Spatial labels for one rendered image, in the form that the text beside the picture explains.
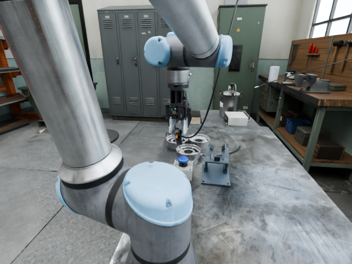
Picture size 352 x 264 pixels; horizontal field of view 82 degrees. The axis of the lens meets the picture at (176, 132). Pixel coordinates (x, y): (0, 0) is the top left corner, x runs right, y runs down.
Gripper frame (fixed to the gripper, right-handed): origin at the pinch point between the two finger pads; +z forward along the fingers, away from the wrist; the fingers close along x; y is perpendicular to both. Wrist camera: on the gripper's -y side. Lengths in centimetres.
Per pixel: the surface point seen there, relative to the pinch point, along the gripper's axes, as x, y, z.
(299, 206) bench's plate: 39.4, 17.3, 13.0
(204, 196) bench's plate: 11.0, 17.4, 13.1
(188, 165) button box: 4.7, 7.2, 8.5
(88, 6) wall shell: -220, -323, -109
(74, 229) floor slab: -82, -28, 93
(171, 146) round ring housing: -5.3, -12.6, 10.9
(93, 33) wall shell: -217, -323, -65
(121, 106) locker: -152, -276, 63
